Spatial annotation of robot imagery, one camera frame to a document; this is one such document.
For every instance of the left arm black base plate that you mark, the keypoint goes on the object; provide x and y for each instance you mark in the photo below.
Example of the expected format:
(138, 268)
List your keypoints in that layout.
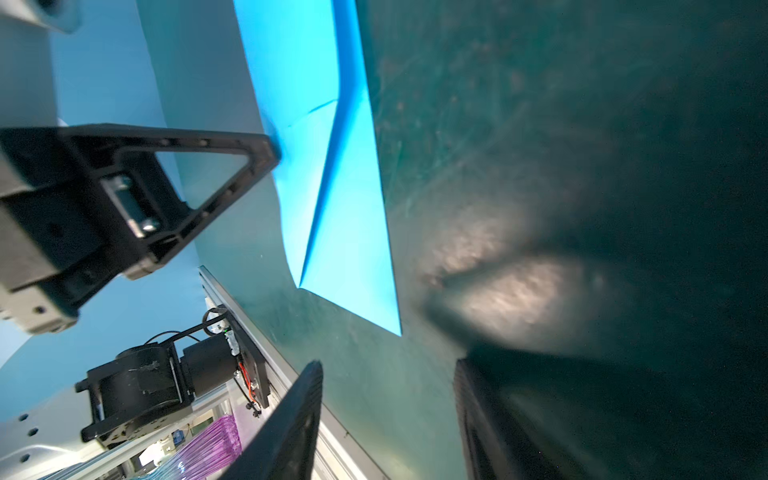
(252, 364)

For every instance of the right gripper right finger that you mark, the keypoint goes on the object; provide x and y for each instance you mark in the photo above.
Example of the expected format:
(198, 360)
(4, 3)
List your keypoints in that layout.
(527, 417)

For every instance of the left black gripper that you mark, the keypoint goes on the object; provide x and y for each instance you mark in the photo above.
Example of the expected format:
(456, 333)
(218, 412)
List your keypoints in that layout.
(80, 205)

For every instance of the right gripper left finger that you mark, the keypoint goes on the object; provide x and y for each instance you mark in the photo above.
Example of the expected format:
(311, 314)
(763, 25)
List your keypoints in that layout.
(285, 446)

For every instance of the purple ribbed plastic item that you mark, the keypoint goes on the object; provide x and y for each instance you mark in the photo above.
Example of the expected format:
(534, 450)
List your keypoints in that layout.
(214, 449)

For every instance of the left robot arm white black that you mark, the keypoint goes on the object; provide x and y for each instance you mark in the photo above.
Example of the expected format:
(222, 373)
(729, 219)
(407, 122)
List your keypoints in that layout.
(143, 390)

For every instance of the blue square paper sheet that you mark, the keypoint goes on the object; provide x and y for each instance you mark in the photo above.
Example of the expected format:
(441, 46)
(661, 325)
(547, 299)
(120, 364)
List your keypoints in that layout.
(306, 63)

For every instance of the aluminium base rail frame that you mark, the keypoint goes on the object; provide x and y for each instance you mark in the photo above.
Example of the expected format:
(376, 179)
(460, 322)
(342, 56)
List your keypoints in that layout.
(338, 454)

